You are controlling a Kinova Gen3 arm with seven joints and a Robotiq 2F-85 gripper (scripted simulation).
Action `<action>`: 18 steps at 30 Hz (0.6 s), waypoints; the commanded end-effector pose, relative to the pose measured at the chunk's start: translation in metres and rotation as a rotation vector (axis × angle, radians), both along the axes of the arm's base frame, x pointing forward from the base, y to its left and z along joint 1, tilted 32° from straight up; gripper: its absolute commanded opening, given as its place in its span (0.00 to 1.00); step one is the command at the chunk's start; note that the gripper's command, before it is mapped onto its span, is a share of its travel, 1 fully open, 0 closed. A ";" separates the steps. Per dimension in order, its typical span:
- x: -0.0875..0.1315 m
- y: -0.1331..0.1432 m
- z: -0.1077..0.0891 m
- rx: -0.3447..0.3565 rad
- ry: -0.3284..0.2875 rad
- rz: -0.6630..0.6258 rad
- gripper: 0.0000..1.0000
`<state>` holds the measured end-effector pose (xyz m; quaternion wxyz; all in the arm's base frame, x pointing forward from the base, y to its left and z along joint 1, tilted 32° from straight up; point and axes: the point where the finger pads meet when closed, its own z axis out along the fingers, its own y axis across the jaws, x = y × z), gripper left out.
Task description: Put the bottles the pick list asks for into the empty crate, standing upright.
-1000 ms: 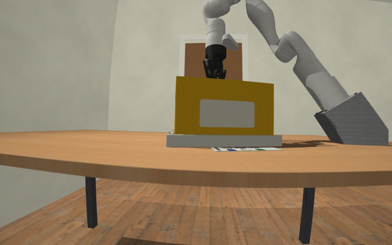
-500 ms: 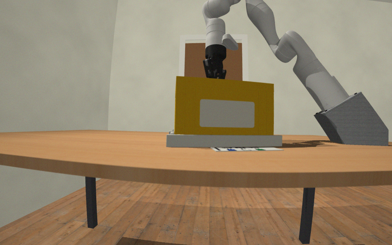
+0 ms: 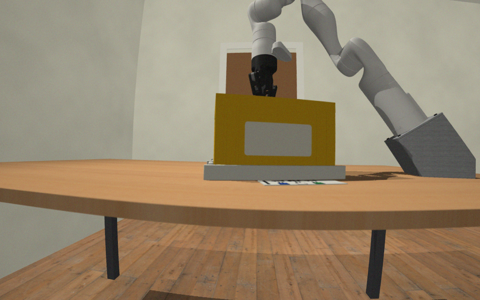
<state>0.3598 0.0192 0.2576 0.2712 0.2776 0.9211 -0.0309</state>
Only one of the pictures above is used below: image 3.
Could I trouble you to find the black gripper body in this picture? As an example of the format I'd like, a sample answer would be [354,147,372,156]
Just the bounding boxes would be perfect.
[251,54,277,87]

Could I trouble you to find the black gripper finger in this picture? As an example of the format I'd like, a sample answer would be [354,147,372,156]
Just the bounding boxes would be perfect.
[265,77,277,97]
[248,71,269,96]

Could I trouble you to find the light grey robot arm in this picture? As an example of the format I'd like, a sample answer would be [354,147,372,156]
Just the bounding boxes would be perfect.
[247,0,428,136]

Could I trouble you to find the white paper pick list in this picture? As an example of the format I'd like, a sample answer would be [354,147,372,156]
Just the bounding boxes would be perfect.
[258,180,348,186]

